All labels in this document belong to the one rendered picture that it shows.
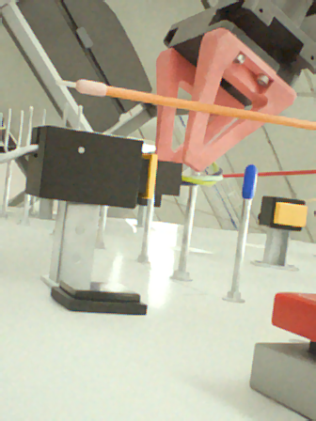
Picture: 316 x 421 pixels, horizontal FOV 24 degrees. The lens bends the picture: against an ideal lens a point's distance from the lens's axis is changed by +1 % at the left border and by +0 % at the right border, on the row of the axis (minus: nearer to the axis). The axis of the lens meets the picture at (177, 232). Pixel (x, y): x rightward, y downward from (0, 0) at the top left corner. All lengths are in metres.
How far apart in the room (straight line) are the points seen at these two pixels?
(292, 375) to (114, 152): 0.22
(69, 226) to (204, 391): 0.20
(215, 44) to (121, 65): 1.12
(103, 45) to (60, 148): 1.15
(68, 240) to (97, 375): 0.19
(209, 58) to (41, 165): 0.12
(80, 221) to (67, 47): 1.11
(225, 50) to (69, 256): 0.15
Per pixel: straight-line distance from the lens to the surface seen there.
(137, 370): 0.26
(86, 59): 1.54
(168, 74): 0.49
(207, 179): 0.47
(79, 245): 0.43
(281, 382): 0.24
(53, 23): 1.51
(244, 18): 0.46
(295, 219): 0.73
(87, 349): 0.28
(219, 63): 0.45
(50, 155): 0.41
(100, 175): 0.41
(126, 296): 0.37
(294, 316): 0.24
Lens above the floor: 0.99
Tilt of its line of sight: 19 degrees up
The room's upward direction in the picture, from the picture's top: 52 degrees clockwise
